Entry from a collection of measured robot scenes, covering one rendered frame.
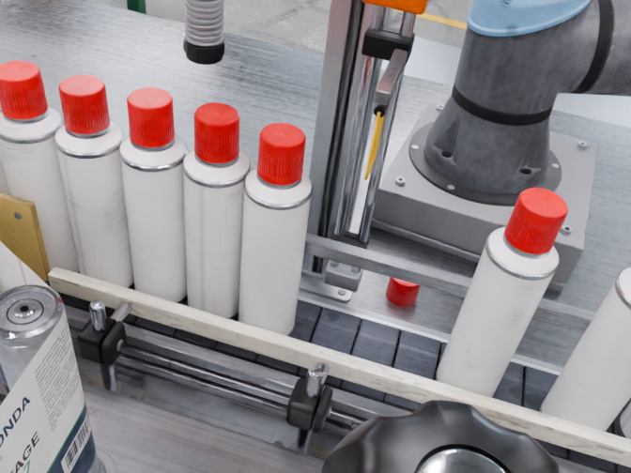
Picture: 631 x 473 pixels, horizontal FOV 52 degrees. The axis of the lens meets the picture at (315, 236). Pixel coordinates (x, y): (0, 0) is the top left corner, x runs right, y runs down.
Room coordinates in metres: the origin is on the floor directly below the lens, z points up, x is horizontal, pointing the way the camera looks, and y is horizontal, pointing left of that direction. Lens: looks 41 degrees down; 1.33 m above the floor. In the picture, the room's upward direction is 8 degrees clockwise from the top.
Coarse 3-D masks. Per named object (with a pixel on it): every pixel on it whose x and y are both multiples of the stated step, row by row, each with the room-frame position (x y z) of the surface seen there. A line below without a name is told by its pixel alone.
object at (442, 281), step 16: (320, 240) 0.42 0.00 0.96; (320, 256) 0.41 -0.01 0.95; (336, 256) 0.41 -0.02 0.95; (352, 256) 0.41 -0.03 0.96; (368, 256) 0.41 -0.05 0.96; (384, 256) 0.41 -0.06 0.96; (384, 272) 0.40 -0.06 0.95; (400, 272) 0.40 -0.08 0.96; (416, 272) 0.40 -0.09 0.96; (432, 272) 0.40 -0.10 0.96; (448, 272) 0.40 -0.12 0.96; (432, 288) 0.39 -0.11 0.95; (448, 288) 0.39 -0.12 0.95; (464, 288) 0.39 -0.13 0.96; (544, 304) 0.38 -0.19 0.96; (560, 304) 0.38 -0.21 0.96; (560, 320) 0.37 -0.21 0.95; (576, 320) 0.37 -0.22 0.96
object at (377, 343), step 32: (128, 320) 0.37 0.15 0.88; (320, 320) 0.40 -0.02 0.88; (352, 320) 0.41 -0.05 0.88; (224, 352) 0.35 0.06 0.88; (352, 352) 0.37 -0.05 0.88; (384, 352) 0.37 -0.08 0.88; (416, 352) 0.38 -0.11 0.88; (352, 384) 0.33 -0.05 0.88; (512, 384) 0.36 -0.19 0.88; (544, 384) 0.36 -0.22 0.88; (544, 448) 0.30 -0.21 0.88
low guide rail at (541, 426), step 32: (64, 288) 0.37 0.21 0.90; (96, 288) 0.37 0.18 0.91; (128, 288) 0.37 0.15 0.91; (160, 320) 0.36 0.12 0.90; (192, 320) 0.35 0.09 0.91; (224, 320) 0.35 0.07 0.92; (256, 352) 0.34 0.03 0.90; (288, 352) 0.34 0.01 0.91; (320, 352) 0.34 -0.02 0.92; (384, 384) 0.32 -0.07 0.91; (416, 384) 0.32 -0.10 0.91; (512, 416) 0.30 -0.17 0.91; (544, 416) 0.30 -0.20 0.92; (576, 448) 0.29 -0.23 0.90; (608, 448) 0.29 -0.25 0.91
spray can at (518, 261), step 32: (544, 192) 0.36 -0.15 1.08; (512, 224) 0.35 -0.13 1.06; (544, 224) 0.34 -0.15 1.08; (512, 256) 0.34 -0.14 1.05; (544, 256) 0.34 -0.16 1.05; (480, 288) 0.34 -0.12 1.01; (512, 288) 0.33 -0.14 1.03; (544, 288) 0.33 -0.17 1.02; (480, 320) 0.33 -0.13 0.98; (512, 320) 0.33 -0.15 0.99; (448, 352) 0.35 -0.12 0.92; (480, 352) 0.33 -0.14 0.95; (512, 352) 0.33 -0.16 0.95; (448, 384) 0.34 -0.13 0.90; (480, 384) 0.33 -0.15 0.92
